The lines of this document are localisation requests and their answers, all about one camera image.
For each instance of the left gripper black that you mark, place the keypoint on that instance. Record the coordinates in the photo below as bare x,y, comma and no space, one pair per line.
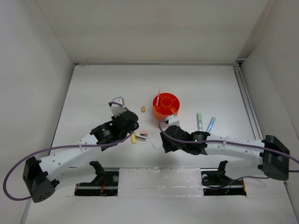
114,118

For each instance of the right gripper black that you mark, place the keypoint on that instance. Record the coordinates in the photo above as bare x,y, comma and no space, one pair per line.
167,149

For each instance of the thick yellow highlighter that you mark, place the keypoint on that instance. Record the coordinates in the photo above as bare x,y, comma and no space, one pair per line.
133,139

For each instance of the pale green white highlighter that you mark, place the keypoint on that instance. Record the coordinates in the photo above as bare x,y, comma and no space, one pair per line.
199,122

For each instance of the pink highlighter pen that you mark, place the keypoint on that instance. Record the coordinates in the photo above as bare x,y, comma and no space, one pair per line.
158,97

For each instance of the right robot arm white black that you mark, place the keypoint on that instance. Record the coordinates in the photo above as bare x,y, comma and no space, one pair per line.
269,157

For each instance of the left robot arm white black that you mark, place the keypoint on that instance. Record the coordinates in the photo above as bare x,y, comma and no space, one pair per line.
44,176

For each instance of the pink white stapler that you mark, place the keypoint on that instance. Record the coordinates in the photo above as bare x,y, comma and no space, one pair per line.
141,135

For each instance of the orange round divided container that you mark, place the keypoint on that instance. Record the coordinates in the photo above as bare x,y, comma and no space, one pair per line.
169,104

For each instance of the blue utility knife pen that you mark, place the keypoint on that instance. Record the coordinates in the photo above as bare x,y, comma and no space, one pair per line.
210,125

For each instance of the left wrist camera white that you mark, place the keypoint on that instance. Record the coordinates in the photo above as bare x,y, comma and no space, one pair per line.
117,106

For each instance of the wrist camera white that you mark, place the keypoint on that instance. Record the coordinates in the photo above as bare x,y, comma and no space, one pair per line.
172,120
117,106

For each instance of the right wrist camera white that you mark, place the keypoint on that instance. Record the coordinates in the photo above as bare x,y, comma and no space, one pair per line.
172,120

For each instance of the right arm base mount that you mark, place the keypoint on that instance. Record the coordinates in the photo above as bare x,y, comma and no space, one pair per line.
216,183

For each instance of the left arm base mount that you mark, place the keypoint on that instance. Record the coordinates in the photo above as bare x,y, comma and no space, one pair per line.
105,182

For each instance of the aluminium rail right side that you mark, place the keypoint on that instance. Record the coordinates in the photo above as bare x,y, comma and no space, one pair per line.
246,99

